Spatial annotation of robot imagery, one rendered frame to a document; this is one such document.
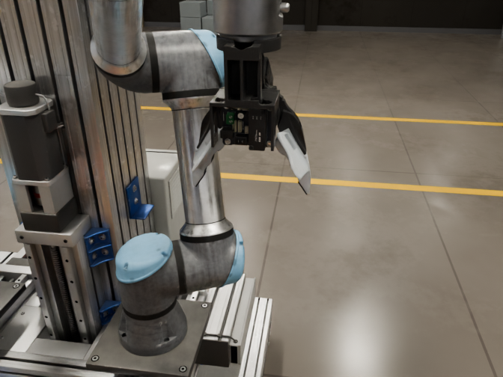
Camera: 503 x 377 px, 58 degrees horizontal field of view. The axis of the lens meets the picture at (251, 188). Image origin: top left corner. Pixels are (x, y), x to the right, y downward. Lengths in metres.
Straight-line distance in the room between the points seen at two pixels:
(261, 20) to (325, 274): 2.54
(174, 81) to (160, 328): 0.51
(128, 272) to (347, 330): 1.82
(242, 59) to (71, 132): 0.64
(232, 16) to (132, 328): 0.72
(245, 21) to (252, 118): 0.10
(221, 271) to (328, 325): 1.70
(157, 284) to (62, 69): 0.47
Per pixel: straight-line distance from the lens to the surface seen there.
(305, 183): 0.59
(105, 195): 1.09
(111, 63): 0.84
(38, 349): 1.28
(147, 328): 1.02
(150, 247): 0.96
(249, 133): 0.50
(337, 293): 2.81
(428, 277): 3.08
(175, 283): 0.95
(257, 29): 0.49
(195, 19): 7.99
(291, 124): 0.56
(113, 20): 0.69
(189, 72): 0.90
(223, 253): 0.95
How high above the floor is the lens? 1.80
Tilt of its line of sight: 28 degrees down
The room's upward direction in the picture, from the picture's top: straight up
